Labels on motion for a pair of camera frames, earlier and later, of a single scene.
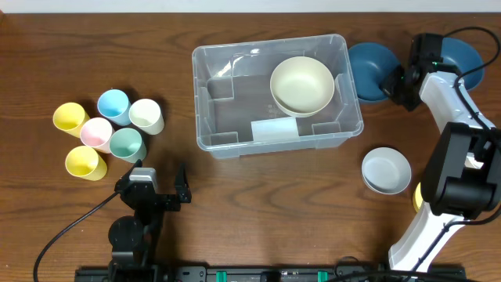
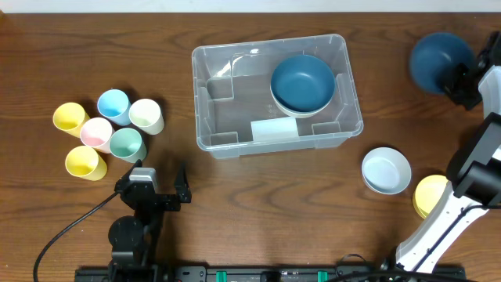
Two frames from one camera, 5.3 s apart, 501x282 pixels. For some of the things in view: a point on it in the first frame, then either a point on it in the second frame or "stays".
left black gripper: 155,200 stays
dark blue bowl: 370,63 to 303,84
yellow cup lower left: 84,161 stays
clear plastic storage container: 264,95 stays
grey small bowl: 386,170 stays
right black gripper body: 391,86 to 459,87
